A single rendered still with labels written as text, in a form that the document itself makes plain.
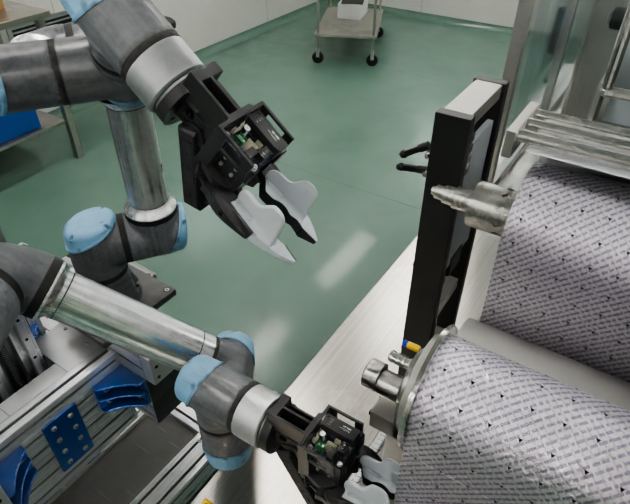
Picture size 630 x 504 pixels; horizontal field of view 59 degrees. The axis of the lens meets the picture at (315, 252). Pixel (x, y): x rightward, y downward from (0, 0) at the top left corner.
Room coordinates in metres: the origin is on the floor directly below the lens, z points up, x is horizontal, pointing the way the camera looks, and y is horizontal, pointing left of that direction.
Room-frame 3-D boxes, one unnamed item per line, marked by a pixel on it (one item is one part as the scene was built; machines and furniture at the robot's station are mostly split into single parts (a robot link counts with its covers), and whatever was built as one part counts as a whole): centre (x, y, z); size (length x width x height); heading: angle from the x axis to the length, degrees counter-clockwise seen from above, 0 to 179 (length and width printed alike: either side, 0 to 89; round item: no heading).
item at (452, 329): (0.39, -0.13, 1.25); 0.15 x 0.01 x 0.15; 147
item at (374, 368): (0.46, -0.08, 1.18); 0.04 x 0.02 x 0.04; 147
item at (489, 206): (0.61, -0.24, 1.34); 0.06 x 0.06 x 0.06; 57
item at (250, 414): (0.45, 0.07, 1.11); 0.08 x 0.05 x 0.08; 147
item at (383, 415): (0.44, -0.11, 1.05); 0.06 x 0.05 x 0.31; 57
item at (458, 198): (0.65, -0.19, 1.34); 0.06 x 0.03 x 0.03; 57
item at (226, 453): (0.51, 0.14, 1.01); 0.11 x 0.08 x 0.11; 3
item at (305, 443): (0.40, 0.00, 1.12); 0.12 x 0.08 x 0.09; 57
